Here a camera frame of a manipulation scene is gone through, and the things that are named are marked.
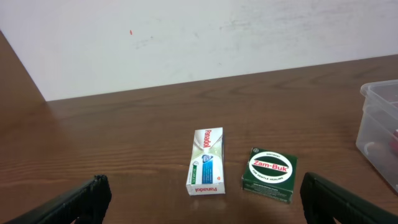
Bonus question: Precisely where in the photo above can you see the green Zam-Buk box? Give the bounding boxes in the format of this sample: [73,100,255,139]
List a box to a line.
[241,147,298,203]

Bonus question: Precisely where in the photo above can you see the white Panadol box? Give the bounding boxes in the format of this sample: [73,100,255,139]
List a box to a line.
[186,128,225,196]

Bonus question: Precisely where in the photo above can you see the clear plastic container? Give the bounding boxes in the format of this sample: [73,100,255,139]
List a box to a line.
[356,80,397,190]

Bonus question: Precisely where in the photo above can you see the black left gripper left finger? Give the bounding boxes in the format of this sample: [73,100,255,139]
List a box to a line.
[8,175,112,224]

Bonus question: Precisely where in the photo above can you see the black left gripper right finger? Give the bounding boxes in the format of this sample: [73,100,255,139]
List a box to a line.
[300,172,397,224]

